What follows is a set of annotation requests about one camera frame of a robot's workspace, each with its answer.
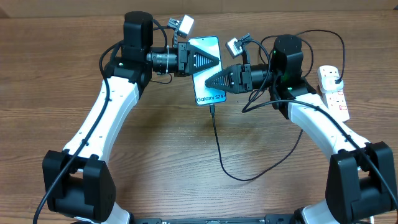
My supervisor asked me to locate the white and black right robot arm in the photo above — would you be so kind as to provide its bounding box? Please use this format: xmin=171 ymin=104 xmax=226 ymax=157
xmin=205 ymin=34 xmax=397 ymax=223

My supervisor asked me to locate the black USB charging cable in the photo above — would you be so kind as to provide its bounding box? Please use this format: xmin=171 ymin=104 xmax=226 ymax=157
xmin=208 ymin=29 xmax=346 ymax=182

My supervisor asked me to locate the Samsung Galaxy smartphone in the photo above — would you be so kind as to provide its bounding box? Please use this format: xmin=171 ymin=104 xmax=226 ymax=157
xmin=188 ymin=36 xmax=226 ymax=106

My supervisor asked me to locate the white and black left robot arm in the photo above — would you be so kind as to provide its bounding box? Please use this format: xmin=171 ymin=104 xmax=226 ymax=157
xmin=40 ymin=11 xmax=221 ymax=223

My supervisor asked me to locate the white charger adapter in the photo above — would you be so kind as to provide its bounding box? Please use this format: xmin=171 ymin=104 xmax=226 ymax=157
xmin=320 ymin=76 xmax=344 ymax=93

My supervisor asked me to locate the white power strip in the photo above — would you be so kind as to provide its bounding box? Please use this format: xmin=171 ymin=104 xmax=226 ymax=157
xmin=317 ymin=65 xmax=349 ymax=122

